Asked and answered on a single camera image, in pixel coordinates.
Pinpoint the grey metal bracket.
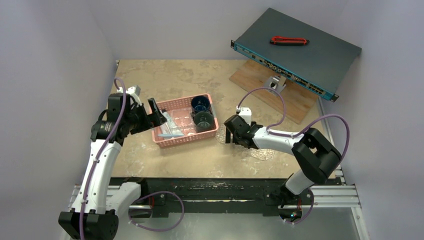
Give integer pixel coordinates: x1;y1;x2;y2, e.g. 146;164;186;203
263;75;287;95

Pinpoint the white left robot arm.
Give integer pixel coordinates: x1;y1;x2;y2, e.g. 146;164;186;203
58;90;219;240

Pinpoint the dark green mug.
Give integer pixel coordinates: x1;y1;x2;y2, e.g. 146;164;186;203
193;111;214;133

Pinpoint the pink perforated plastic basket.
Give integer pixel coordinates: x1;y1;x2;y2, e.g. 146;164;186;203
151;93;219;148

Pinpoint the dark blue mug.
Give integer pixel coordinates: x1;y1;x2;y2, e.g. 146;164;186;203
190;95;211;114

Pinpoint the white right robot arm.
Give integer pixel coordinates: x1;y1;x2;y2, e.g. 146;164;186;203
224;114;343;204

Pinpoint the red black utility knife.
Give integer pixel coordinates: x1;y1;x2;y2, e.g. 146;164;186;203
269;36;310;46

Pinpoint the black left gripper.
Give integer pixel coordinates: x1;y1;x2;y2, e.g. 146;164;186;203
124;98;166;135

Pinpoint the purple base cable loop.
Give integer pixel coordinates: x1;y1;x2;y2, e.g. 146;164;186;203
128;191;185;233

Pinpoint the teal network switch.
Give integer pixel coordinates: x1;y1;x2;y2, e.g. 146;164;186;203
231;8;362;102

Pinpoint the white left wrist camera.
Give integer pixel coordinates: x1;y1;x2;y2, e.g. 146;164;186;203
126;85;142;105

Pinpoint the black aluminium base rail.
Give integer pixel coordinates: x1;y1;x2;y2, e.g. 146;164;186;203
67;177;362;220

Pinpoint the wooden board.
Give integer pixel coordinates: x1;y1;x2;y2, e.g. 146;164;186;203
228;58;320;125

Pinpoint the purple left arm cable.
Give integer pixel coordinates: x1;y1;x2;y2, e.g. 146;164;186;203
78;77;128;240

